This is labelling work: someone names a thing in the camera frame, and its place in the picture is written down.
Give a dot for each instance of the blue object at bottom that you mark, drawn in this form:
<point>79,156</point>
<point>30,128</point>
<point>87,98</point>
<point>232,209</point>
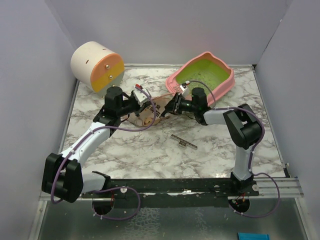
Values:
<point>253,236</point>

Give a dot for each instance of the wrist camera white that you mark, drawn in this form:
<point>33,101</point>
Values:
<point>141,95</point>
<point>184,89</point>

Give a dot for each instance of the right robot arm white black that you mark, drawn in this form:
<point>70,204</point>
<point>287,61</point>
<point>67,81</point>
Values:
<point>245,128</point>

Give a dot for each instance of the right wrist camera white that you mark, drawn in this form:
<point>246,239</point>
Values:
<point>184,89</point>

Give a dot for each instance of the beige cat litter bag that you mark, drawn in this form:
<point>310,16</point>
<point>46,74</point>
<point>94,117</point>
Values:
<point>146,117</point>

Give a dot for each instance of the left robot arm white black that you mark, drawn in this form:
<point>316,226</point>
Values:
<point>63,178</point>

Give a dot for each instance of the pink green litter box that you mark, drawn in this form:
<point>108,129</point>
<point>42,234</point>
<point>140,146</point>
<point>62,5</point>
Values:
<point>202,61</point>

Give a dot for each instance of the green cat litter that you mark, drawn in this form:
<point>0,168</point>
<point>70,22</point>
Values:
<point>211,77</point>

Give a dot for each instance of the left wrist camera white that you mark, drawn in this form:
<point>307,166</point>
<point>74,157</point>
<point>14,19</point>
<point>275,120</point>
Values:
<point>141,95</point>

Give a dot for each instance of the cream orange cylinder container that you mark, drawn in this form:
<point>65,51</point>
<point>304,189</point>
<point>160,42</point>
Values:
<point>97,67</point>

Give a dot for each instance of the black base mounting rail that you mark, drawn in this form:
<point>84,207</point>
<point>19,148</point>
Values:
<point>173,192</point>

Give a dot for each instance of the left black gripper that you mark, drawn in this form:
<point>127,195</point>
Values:
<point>139,109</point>

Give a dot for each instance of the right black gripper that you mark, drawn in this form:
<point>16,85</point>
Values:
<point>174,106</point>

